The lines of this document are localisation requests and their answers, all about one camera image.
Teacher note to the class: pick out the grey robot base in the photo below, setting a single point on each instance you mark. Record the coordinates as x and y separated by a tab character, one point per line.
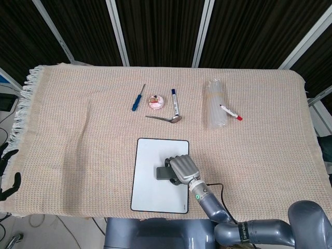
155	234

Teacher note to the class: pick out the grey whiteboard eraser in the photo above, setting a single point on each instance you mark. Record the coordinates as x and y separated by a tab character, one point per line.
164	173

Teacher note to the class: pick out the blue capped marker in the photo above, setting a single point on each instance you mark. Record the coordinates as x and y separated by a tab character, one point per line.
174	101

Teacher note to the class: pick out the white dry-erase board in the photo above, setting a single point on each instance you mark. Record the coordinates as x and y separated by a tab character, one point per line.
153	179

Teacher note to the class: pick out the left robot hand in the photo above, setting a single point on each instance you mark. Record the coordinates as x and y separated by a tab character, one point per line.
6	171

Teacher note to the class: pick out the red capped marker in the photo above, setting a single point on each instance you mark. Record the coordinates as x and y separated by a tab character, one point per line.
230	112

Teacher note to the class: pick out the beige woven tablecloth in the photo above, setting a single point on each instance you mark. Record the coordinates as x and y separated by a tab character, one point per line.
166	124

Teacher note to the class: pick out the clear plastic bag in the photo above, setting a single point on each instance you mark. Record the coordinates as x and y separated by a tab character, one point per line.
215	103

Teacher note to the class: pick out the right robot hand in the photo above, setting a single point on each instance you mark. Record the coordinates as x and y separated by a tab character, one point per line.
182	169

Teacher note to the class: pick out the metal spoon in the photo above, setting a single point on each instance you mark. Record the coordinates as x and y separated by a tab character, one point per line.
166	118

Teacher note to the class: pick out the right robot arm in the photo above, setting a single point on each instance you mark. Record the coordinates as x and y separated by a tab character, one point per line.
246	220

